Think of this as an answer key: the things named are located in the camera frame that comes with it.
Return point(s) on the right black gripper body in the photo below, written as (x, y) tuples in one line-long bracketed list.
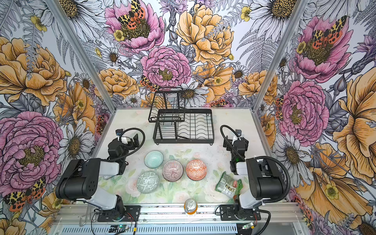
[(230, 141)]

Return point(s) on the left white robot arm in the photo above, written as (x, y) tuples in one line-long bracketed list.
[(80, 179)]

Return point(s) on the orange lidded jar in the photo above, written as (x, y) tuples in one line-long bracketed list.
[(190, 206)]

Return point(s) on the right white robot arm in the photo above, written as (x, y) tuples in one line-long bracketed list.
[(269, 180)]

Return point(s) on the orange patterned bowl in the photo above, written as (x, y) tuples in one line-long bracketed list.
[(196, 170)]

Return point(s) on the mint green bowl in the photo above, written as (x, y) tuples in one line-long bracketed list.
[(154, 159)]

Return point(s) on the black wire dish rack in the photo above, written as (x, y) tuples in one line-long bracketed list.
[(176, 123)]

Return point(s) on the green snack packet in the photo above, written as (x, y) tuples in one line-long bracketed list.
[(228, 186)]

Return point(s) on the green circuit board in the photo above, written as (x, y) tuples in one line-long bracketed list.
[(118, 229)]

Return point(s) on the grey green patterned bowl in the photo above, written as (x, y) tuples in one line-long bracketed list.
[(147, 182)]

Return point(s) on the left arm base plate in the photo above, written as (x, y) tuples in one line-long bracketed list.
[(129, 213)]

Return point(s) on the aluminium front rail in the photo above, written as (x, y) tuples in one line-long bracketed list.
[(170, 219)]

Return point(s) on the pink striped bowl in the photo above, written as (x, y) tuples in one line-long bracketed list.
[(172, 170)]

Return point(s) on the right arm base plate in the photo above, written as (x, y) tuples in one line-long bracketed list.
[(232, 213)]

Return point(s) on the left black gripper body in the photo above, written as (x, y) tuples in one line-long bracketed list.
[(134, 141)]

